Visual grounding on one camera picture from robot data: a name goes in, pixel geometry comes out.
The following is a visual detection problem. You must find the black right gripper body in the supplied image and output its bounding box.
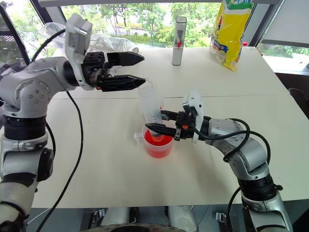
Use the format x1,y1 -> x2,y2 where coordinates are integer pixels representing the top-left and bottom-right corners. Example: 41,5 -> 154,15
174,111 -> 196,142

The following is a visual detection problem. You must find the crumpled clear plastic bag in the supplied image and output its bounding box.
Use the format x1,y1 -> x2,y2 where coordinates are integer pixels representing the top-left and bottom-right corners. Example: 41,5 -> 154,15
40,22 -> 140,74

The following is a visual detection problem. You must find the black slanted pole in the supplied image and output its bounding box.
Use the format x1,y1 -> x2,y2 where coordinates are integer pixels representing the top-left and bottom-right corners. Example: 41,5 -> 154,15
0,4 -> 31,66

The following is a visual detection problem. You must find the clear cup with red liquid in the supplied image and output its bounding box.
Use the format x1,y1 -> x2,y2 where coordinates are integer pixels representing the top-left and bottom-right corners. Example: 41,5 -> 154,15
133,125 -> 174,159

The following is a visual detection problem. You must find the yellow plastic snack bag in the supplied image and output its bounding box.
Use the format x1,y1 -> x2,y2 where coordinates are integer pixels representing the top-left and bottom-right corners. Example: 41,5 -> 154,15
209,0 -> 254,73

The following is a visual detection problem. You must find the large clear plastic syringe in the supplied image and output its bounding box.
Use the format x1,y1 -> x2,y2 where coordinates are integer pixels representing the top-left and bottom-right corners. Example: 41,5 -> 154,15
137,81 -> 165,142

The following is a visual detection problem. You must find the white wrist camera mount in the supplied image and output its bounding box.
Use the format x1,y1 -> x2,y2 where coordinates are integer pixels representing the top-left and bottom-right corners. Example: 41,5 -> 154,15
64,13 -> 94,91
182,89 -> 205,145

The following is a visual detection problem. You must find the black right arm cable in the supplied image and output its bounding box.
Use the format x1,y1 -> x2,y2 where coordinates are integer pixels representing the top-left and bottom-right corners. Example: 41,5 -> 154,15
193,117 -> 271,163

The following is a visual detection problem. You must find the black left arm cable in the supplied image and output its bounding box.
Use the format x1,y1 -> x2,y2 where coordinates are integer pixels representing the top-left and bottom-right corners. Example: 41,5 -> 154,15
31,29 -> 84,232

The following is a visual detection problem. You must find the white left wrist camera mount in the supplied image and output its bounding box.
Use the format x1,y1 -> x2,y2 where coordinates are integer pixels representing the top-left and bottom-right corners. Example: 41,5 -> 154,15
64,13 -> 94,91

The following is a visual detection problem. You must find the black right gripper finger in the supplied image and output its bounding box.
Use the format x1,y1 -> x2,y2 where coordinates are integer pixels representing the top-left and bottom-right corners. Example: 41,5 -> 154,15
144,123 -> 178,139
160,110 -> 179,121

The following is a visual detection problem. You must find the grey rounded robot leg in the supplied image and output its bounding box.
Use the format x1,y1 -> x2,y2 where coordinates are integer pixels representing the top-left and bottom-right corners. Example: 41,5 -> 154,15
99,206 -> 131,232
167,205 -> 200,232

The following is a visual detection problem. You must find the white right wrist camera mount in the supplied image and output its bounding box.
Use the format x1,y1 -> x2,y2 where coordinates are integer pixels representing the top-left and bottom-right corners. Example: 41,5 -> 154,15
182,89 -> 205,145

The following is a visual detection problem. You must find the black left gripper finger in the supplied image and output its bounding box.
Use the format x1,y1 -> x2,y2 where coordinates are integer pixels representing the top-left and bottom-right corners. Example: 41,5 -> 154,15
107,51 -> 145,68
101,74 -> 147,92

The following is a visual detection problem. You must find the dark chair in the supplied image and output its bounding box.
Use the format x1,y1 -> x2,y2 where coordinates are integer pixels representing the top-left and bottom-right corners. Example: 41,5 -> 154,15
288,87 -> 309,115

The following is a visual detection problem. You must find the white cylindrical tube container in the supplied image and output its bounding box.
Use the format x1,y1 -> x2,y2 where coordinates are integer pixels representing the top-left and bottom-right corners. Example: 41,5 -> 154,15
171,16 -> 188,66

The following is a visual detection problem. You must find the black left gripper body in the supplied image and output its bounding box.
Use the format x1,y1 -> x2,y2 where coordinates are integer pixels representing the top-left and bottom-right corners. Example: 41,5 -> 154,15
81,51 -> 109,92

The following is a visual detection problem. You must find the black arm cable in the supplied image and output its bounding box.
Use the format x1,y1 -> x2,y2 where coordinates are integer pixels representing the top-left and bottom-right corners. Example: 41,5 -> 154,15
193,117 -> 271,163
31,29 -> 84,232

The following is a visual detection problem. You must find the clear empty plastic cup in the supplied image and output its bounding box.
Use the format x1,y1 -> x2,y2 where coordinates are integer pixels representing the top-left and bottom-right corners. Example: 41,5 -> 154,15
139,95 -> 166,114

